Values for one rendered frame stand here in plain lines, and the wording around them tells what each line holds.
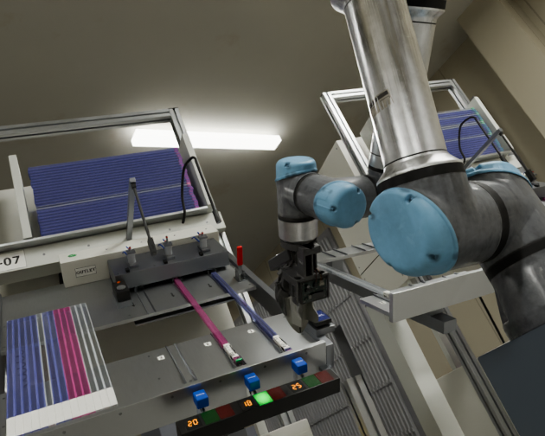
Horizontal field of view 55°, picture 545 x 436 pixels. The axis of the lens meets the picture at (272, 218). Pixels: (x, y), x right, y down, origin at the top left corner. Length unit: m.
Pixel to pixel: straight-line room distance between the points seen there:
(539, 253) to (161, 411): 0.74
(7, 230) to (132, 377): 0.96
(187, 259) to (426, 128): 1.02
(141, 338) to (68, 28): 1.85
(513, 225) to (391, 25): 0.31
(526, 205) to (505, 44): 3.36
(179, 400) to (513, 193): 0.72
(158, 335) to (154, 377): 0.65
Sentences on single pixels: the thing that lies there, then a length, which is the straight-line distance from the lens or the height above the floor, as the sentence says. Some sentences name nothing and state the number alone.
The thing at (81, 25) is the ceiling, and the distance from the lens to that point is 3.13.
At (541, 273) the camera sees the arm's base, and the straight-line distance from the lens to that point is 0.75.
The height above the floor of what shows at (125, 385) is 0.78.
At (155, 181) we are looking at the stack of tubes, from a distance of 1.88.
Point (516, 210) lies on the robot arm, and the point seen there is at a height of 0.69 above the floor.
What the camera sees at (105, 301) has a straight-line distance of 1.55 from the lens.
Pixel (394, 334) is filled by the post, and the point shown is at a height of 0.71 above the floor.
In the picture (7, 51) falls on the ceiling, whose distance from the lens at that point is 3.20.
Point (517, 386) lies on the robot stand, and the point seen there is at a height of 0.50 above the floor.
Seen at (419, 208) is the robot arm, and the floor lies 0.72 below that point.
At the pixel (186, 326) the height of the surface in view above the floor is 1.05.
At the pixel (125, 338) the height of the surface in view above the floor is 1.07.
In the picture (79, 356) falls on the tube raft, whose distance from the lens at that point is 1.30.
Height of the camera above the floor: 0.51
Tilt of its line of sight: 25 degrees up
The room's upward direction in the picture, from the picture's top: 23 degrees counter-clockwise
